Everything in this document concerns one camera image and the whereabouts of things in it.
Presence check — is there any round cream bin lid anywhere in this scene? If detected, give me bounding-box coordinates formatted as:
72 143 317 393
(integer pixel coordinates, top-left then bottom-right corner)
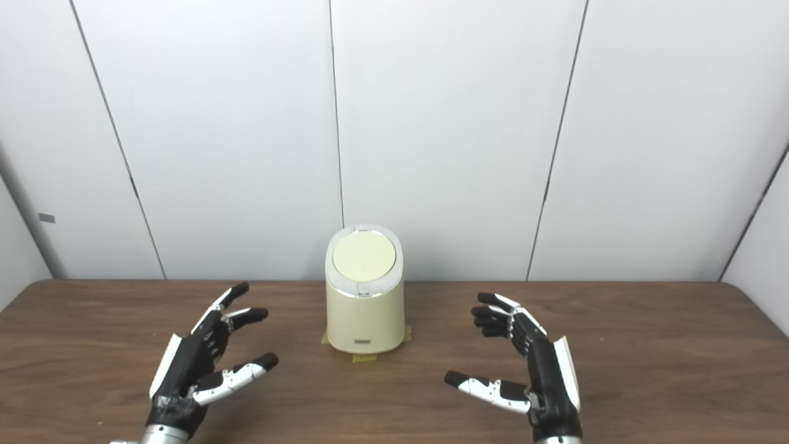
332 229 397 283

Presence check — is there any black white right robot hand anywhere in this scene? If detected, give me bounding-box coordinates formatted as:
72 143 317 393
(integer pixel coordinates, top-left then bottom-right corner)
444 292 584 442

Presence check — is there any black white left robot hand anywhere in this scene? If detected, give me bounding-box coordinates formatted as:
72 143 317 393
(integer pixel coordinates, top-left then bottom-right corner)
145 282 280 438

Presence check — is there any cream-colored plastic bin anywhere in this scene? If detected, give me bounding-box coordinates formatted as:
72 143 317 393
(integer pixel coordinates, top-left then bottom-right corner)
325 224 406 355

